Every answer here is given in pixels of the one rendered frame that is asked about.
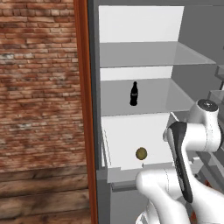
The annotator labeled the black soda bottle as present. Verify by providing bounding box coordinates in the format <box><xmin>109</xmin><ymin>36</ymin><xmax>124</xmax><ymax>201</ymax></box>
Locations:
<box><xmin>129</xmin><ymin>80</ymin><xmax>139</xmax><ymax>107</ymax></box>

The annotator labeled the grey fridge door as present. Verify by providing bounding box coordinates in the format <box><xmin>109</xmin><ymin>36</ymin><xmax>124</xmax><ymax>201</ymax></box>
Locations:
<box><xmin>178</xmin><ymin>0</ymin><xmax>224</xmax><ymax>224</ymax></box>

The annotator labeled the brown potato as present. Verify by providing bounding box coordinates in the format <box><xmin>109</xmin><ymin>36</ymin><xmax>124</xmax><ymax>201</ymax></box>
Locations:
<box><xmin>135</xmin><ymin>147</ymin><xmax>148</xmax><ymax>161</ymax></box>

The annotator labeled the white fridge drawer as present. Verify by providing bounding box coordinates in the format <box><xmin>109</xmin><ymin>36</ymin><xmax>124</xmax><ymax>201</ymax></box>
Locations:
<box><xmin>101</xmin><ymin>111</ymin><xmax>187</xmax><ymax>184</ymax></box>

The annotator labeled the brown wooden cabinet panel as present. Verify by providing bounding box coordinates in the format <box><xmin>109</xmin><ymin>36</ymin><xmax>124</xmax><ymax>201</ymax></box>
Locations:
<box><xmin>73</xmin><ymin>0</ymin><xmax>99</xmax><ymax>224</ymax></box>

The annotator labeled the grey open fridge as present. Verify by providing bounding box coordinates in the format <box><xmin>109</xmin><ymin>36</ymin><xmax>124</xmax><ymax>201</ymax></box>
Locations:
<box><xmin>87</xmin><ymin>0</ymin><xmax>224</xmax><ymax>224</ymax></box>

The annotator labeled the glass fridge shelf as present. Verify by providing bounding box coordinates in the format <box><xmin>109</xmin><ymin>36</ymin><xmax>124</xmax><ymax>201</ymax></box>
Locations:
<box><xmin>100</xmin><ymin>77</ymin><xmax>196</xmax><ymax>117</ymax></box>
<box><xmin>99</xmin><ymin>40</ymin><xmax>217</xmax><ymax>69</ymax></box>

